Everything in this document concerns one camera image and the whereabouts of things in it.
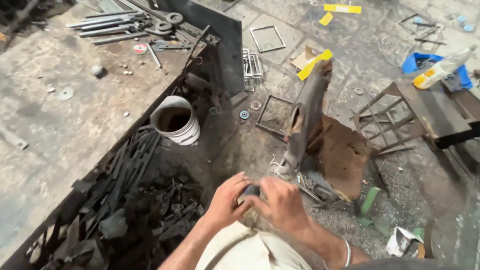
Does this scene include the person's left hand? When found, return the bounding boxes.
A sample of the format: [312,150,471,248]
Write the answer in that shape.
[204,171,256,231]

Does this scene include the person's right hand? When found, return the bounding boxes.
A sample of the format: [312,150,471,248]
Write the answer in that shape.
[245,176,313,241]

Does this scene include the person's beige trousers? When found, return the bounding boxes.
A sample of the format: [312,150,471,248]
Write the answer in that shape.
[195,220,313,270]

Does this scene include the white plastic bucket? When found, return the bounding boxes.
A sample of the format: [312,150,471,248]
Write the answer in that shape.
[150,95,201,146]

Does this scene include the silver wrist bangle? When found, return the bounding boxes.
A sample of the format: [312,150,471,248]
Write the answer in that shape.
[342,240,353,268]

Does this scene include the green metal piece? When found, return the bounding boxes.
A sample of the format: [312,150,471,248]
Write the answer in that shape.
[358,187,391,237]

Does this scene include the heap of black metal scraps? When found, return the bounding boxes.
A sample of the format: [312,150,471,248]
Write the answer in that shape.
[26,125,207,270]

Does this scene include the long yellow tape strip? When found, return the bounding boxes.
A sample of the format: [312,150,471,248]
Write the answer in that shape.
[297,49,334,82]

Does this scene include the brown cardboard piece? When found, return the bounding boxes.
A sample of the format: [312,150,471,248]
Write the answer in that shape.
[290,45,319,71]

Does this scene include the black metal sheet panel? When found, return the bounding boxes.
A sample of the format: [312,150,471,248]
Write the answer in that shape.
[155,0,245,94]

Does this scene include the crumpled white paper box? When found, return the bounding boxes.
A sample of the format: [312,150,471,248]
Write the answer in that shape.
[386,226,424,258]

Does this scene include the thin metal rod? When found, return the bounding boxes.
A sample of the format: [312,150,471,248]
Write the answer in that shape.
[146,42,163,69]

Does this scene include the grey round metal drum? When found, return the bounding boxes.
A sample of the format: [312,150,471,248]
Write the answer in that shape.
[427,191,480,269]

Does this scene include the yellow white strip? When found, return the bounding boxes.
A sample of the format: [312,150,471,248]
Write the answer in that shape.
[323,4,362,14]

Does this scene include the blue plastic bag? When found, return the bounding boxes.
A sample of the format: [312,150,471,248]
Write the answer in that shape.
[401,52,474,91]

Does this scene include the black metal bench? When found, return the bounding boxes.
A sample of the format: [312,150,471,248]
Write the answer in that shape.
[397,80,480,151]

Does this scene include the bundle of grey metal bars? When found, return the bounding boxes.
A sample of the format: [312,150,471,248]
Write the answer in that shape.
[66,8,151,46]

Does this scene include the clear plastic bottle yellow label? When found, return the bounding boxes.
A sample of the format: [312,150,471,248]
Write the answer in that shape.
[412,44,478,90]

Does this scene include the flat grey metal bar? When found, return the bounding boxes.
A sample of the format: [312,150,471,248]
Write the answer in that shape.
[0,125,29,151]

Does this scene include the white cable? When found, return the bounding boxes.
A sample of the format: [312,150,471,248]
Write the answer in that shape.
[269,154,287,178]

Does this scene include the dark square metal frame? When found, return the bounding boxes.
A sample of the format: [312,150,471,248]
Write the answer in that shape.
[255,94,294,137]

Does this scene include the stack of welded wire frames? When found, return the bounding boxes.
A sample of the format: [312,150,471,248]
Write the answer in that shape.
[242,48,263,92]

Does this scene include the square metal rod frame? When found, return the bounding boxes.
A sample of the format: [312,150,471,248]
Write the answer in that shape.
[249,25,287,53]

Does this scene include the rusty metal frame stool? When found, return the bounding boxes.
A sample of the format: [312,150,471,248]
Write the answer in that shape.
[349,81,432,156]

